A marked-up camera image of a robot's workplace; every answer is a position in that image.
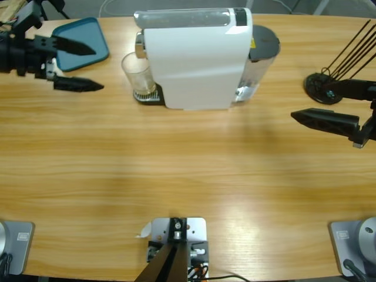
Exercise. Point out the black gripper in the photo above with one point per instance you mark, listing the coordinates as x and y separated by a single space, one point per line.
372 120
17 55

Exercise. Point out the clear glass cup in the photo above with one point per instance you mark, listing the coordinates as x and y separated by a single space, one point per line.
138 73

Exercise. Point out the white capsule coffee machine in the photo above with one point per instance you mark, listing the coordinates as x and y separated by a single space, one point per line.
191 58

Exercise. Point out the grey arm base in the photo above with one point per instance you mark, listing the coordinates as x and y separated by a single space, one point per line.
20 249
346 243

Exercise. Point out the black capsule holder with rods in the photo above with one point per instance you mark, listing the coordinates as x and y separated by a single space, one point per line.
314 91

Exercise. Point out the teal plastic tray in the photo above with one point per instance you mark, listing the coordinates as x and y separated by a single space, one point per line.
88 29

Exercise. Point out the black chair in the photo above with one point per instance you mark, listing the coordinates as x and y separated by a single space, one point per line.
54 4

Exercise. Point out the wooden crate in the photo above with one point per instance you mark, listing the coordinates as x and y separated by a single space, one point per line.
8 7

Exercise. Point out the grey metal leg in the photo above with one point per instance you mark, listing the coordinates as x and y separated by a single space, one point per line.
321 7

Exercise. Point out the white paper tag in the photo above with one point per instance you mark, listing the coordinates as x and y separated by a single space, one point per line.
144 230

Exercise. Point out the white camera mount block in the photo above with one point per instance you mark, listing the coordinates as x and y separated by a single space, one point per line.
195 229

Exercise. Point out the dark camera post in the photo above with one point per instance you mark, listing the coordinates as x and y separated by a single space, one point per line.
170 258

